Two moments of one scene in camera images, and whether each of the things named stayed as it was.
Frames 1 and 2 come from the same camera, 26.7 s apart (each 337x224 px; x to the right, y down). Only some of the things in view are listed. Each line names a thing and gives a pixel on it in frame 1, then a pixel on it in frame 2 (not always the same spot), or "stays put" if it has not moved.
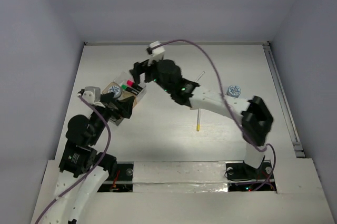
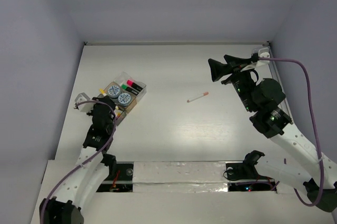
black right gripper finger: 136,76 -> 218,70
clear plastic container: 125,79 stays put
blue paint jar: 116,89 stays put
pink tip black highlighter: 131,84 stays put
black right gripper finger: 140,69 -> 235,60
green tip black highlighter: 131,89 stays put
